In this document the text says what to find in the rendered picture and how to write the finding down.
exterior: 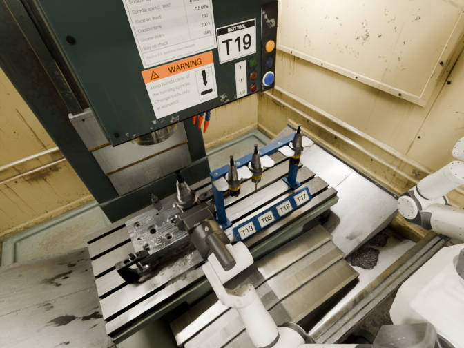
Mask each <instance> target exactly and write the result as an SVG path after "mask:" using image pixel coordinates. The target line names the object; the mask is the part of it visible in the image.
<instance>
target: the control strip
mask: <svg viewBox="0 0 464 348"><path fill-rule="evenodd" d="M277 29H278V0H277V1H272V2H269V3H264V4H262V38H261V93H262V92H264V91H267V90H270V89H272V88H275V75H276V45H277ZM268 41H273V42H274V49H273V50H272V51H271V52H267V51H266V44H267V42H268ZM252 59H256V61H257V64H258V59H257V58H256V57H252V58H250V60H249V63H248V66H249V68H250V69H254V68H255V67H256V66H257V64H256V66H255V67H253V68H252V67H251V66H250V63H251V60H252ZM269 59H271V60H272V62H273V63H272V65H271V67H269V68H268V67H267V65H266V64H267V61H268V60H269ZM252 73H256V74H257V77H256V79H257V78H258V72H257V71H255V70H253V71H251V72H250V74H249V81H255V80H256V79H255V80H251V74H252ZM269 73H272V74H273V75H274V80H273V82H272V84H270V85H266V84H265V82H264V78H265V77H266V75H267V74H269ZM253 85H256V86H257V89H258V85H257V84H256V83H252V84H251V85H250V86H249V92H250V93H252V92H251V87H252V86H253ZM256 91H257V90H256ZM256 91H255V92H256ZM255 92H253V93H255Z"/></svg>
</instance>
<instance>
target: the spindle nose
mask: <svg viewBox="0 0 464 348"><path fill-rule="evenodd" d="M176 128H177V124H173V125H171V126H168V127H166V128H163V129H160V130H157V131H155V132H153V133H149V134H147V135H145V136H142V137H139V138H137V139H134V140H131V141H130V142H131V143H133V144H136V145H140V146H150V145H154V144H159V143H160V142H163V141H165V140H167V139H168V138H169V137H170V136H171V135H172V134H173V133H174V132H175V131H176Z"/></svg>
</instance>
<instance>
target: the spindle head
mask: <svg viewBox="0 0 464 348"><path fill-rule="evenodd" d="M33 1H34V3H35V5H36V7H37V9H38V11H39V13H40V15H41V17H42V19H43V20H44V22H45V24H46V26H47V28H48V30H49V31H50V33H51V35H52V38H53V39H54V41H55V43H56V44H57V47H58V49H59V51H60V53H61V54H62V56H63V58H64V60H65V62H66V64H67V66H68V67H69V69H70V71H71V73H72V75H73V77H74V78H75V81H76V82H77V85H78V86H79V88H80V90H81V92H82V94H83V96H84V98H85V100H86V101H87V103H88V105H89V107H90V109H91V111H92V112H93V115H94V116H95V119H96V120H97V122H98V124H99V126H100V128H101V130H102V132H103V134H104V135H105V137H106V139H107V141H109V142H110V143H111V144H112V146H113V147H116V146H119V145H121V144H124V143H126V142H129V141H131V140H134V139H137V138H139V137H142V136H145V135H147V134H149V133H153V132H155V131H158V130H160V129H163V128H166V127H168V126H171V125H173V124H176V123H178V122H181V121H184V120H186V119H189V118H192V117H194V116H196V115H200V114H202V113H205V112H207V111H210V110H213V109H215V108H218V107H220V106H223V105H225V104H228V103H231V102H234V101H236V100H238V99H242V98H243V97H247V96H249V95H252V94H254V93H250V92H249V86H250V85H251V84H252V83H256V84H257V85H258V89H257V91H256V92H255V93H257V92H260V91H261V14H262V4H264V3H269V2H272V1H277V0H211V1H212V7H213V19H214V26H215V38H216V44H217V48H212V49H210V50H205V51H203V52H199V53H195V54H193V55H189V56H186V57H182V58H179V59H174V60H172V61H168V62H165V63H162V64H158V65H155V66H151V67H148V68H144V65H143V63H142V59H141V57H140V54H139V50H138V48H137V44H136V41H135V38H134V35H133V31H132V28H131V25H130V22H129V20H128V16H127V14H126V9H125V7H124V3H123V1H122V0H33ZM250 19H255V50H256V52H255V53H252V54H250V55H246V56H243V57H240V58H237V59H233V60H230V61H227V62H224V63H221V64H220V60H219V54H218V41H217V35H216V28H221V27H224V26H228V25H231V24H235V23H240V22H242V21H247V20H250ZM211 51H212V54H213V65H214V71H215V81H216V87H217V97H216V98H213V99H210V100H208V101H204V102H202V103H200V104H197V105H194V106H191V107H189V108H185V109H183V110H180V111H177V112H176V113H172V114H170V115H167V116H164V117H161V118H159V119H157V118H156V115H155V111H154V109H153V105H152V103H151V99H150V97H149V94H148V91H147V88H146V84H145V82H144V78H143V76H142V71H145V70H149V69H152V68H156V67H159V66H163V65H166V64H170V63H173V62H176V61H179V60H183V59H187V58H189V57H194V56H196V55H201V54H203V53H206V52H211ZM252 57H256V58H257V59H258V64H257V66H256V67H255V68H254V69H250V68H249V66H248V63H249V60H250V58H252ZM245 60H246V89H247V95H245V96H242V97H239V98H237V90H236V79H235V64H236V63H239V62H241V61H245ZM253 70H255V71H257V72H258V78H257V79H256V80H255V81H249V74H250V72H251V71H253Z"/></svg>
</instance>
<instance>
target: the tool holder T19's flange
mask: <svg viewBox="0 0 464 348"><path fill-rule="evenodd" d="M190 190H191V192H192V198H191V199H190V200H188V201H185V202H181V201H179V200H178V198H177V193H176V194H175V201H176V204H177V206H178V207H179V208H181V209H188V206H190V205H193V206H194V205H195V203H196V202H197V198H196V195H195V191H194V190H192V189H190Z"/></svg>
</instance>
